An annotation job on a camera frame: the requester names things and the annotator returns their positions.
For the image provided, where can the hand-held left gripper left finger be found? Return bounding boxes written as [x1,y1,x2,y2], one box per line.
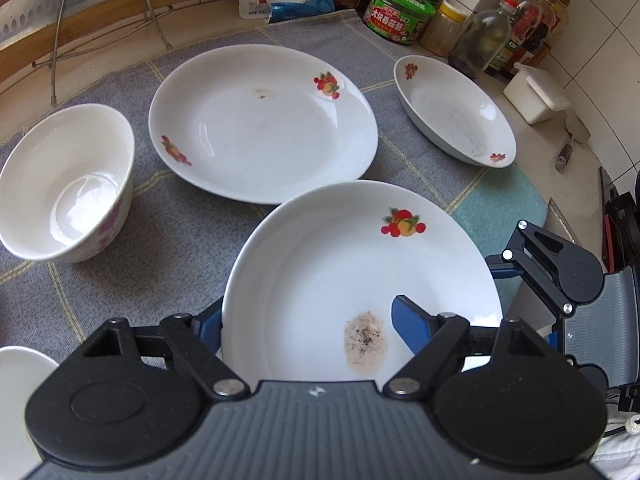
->
[82,304,252,402]

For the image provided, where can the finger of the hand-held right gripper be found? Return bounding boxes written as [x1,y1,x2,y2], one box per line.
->
[547,327,576,367]
[484,219,577,317]

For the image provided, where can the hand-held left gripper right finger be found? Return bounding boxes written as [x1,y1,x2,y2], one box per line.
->
[382,293,547,396]

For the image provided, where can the white fruit-print plate dark stain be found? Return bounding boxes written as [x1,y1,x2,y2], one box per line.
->
[221,180,503,386]

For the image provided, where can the small white fruit-print dish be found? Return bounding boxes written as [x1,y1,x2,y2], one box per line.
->
[394,55,517,167]

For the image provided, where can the large white fruit-print plate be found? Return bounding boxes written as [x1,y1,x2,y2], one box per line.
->
[148,44,379,205]

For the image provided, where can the white bowl pink flowers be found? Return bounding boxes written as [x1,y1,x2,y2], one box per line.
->
[0,104,136,263]

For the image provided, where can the cardboard box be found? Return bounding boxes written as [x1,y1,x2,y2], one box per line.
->
[544,197,582,243]

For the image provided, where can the dark red black object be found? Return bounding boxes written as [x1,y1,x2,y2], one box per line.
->
[600,167,640,272]

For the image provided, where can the grey checked cloth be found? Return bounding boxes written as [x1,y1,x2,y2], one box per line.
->
[0,10,548,413]

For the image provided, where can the white garment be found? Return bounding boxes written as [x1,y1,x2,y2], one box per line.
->
[592,410,640,480]

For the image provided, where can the small metal spatula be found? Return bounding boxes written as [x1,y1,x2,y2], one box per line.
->
[555,110,592,171]

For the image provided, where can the white plastic container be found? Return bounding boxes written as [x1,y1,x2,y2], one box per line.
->
[502,62,574,125]

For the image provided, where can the clear glass bottle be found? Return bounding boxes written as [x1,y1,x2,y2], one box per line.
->
[448,9,513,80]

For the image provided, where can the red cap sauce bottle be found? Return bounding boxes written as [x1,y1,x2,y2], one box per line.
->
[487,0,540,77]

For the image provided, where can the yellow lid jar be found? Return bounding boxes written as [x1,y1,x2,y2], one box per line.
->
[420,0,472,57]

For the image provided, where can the amber oil bottle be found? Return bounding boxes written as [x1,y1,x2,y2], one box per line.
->
[550,0,572,41]
[525,0,558,56]

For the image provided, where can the green lid sauce jar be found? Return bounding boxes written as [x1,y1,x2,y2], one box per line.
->
[364,0,437,45]

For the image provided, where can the bamboo cutting board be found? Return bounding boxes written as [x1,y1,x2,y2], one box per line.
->
[0,0,253,83]

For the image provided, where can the black cable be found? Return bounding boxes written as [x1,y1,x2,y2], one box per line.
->
[604,395,640,438]

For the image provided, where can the metal wire rack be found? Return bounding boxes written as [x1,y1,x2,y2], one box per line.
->
[32,0,176,107]

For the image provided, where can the kitchen knife black handle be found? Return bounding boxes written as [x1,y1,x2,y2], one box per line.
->
[0,0,138,47]

